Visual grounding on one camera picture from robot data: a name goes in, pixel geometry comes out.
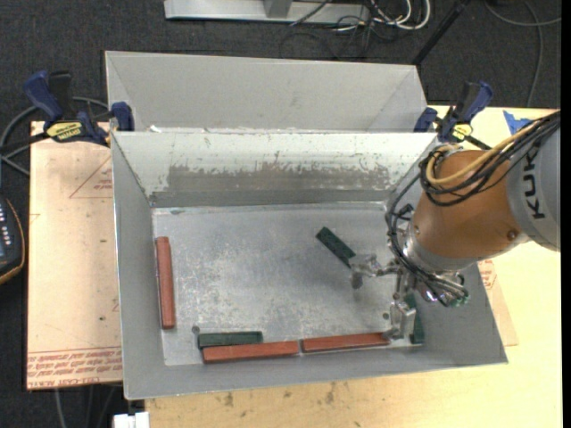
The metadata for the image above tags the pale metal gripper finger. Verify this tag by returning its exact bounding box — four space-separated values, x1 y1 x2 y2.
350 254 396 290
387 303 418 342

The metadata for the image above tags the dark green flat block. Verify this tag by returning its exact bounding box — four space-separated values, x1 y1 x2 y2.
403 292 426 345
315 226 358 269
196 330 264 350

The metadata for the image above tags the red-brown flat block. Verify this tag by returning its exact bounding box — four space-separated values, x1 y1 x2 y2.
154 235 177 330
201 340 301 365
301 332 392 354

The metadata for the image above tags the grey metal bin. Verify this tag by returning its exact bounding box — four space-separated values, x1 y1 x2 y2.
104 50 509 401

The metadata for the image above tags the brown cardboard board, red print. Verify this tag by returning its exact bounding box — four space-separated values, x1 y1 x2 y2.
26 120 519 391

